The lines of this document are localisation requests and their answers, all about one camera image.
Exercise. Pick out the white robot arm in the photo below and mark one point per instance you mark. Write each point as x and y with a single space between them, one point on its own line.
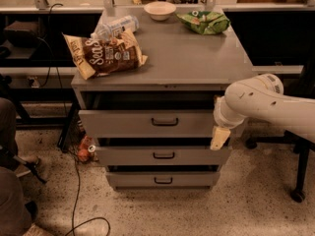
262 97

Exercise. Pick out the grey middle drawer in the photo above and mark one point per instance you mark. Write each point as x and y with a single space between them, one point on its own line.
112 156

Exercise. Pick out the orange snack bag on floor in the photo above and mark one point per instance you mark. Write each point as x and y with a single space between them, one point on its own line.
86 149

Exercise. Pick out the grey top drawer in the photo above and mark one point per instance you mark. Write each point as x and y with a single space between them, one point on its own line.
148 123

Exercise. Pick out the person shoe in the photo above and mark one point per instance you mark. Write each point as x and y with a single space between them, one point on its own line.
25 162

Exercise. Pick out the brown sea salt chip bag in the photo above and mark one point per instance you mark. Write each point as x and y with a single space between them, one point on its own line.
98 57

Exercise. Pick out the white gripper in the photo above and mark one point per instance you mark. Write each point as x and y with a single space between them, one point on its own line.
219 114

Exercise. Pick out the green snack bag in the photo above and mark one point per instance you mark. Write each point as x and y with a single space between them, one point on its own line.
204 22

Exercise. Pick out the grey drawer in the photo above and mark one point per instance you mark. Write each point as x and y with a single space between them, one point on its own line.
112 156
162 179
148 123

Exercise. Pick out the grey metal drawer cabinet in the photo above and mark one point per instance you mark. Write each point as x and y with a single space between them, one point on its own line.
184 71

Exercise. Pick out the white ceramic bowl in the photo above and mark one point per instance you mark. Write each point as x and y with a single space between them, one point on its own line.
159 10

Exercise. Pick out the grey bottom drawer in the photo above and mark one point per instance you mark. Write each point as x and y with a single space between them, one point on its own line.
162 179

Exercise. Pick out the clear plastic water bottle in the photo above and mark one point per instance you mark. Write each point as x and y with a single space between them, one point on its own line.
106 31

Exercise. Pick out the seated person leg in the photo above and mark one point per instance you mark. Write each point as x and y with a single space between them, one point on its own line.
8 133

